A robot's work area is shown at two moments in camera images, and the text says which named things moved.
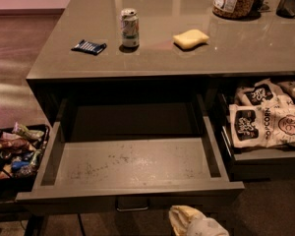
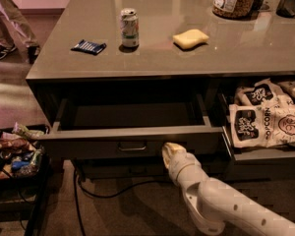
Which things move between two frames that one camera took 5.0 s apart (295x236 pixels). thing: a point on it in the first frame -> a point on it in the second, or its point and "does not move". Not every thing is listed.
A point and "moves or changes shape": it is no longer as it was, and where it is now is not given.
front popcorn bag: (254, 127) does not move
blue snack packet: (86, 46) does not move
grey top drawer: (130, 149) moves or changes shape
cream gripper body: (208, 228) -> (183, 162)
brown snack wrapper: (12, 143) does not move
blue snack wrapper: (16, 165) does not move
